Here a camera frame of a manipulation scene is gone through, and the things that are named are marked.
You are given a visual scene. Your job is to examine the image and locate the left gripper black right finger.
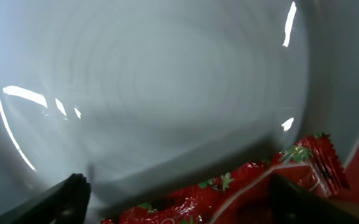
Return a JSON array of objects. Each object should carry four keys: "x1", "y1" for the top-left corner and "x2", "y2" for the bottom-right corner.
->
[{"x1": 269, "y1": 174, "x2": 359, "y2": 224}]

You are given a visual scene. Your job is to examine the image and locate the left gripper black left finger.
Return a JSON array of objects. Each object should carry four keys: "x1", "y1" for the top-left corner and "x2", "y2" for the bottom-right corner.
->
[{"x1": 0, "y1": 174, "x2": 91, "y2": 224}]

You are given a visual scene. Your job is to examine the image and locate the red strawberry cake wrapper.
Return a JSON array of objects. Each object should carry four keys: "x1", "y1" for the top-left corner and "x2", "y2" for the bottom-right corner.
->
[{"x1": 101, "y1": 132, "x2": 350, "y2": 224}]

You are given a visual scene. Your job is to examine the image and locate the large light blue plate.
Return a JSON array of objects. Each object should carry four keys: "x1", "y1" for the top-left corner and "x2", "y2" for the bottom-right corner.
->
[{"x1": 0, "y1": 0, "x2": 359, "y2": 223}]

